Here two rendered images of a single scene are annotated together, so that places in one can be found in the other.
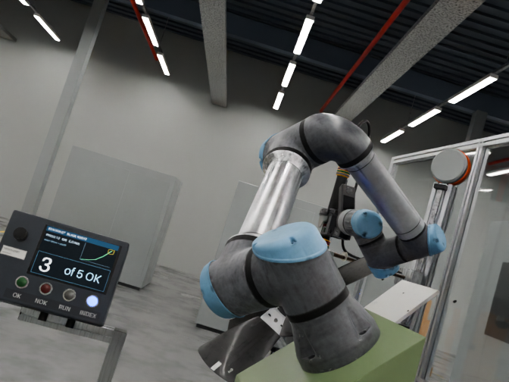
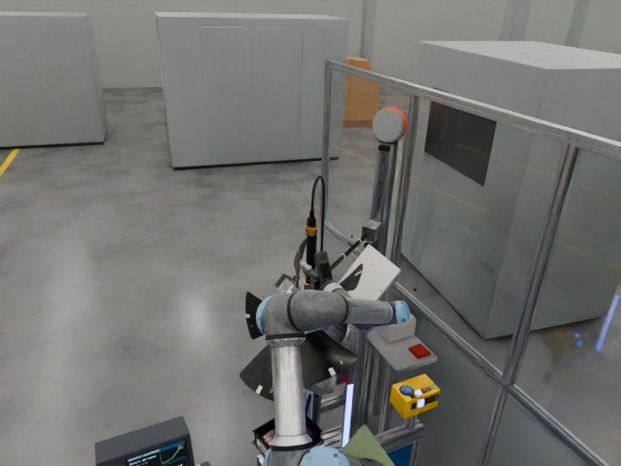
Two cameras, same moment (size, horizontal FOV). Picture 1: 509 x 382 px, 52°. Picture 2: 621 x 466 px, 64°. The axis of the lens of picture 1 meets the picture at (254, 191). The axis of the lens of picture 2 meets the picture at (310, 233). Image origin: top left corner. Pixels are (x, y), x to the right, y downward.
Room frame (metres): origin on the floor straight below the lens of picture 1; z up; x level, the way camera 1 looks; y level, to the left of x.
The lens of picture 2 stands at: (0.12, 0.20, 2.44)
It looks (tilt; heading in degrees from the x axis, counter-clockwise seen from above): 26 degrees down; 344
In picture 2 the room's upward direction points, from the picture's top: 2 degrees clockwise
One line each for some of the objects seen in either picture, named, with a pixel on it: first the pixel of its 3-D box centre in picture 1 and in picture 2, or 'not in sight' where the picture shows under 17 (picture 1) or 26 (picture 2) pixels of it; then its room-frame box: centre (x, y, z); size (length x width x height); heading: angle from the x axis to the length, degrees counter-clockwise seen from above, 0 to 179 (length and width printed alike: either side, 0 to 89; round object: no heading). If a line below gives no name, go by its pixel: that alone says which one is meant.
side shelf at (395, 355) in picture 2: not in sight; (395, 343); (1.90, -0.78, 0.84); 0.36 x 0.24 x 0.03; 10
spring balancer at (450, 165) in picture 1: (451, 167); (389, 125); (2.20, -0.77, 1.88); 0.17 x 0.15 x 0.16; 10
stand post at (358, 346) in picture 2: not in sight; (352, 393); (1.88, -0.57, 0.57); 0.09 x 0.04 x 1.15; 10
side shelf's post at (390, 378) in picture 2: not in sight; (386, 406); (1.90, -0.78, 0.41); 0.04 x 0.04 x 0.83; 10
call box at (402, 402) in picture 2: not in sight; (414, 397); (1.38, -0.61, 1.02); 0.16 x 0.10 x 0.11; 100
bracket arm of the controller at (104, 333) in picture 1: (73, 325); not in sight; (1.22, 0.30, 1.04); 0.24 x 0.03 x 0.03; 100
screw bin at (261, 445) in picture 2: not in sight; (287, 436); (1.47, -0.12, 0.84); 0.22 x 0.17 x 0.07; 114
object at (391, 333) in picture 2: not in sight; (393, 322); (1.97, -0.80, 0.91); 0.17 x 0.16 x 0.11; 100
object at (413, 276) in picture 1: (409, 279); (371, 230); (2.13, -0.70, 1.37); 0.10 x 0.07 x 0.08; 135
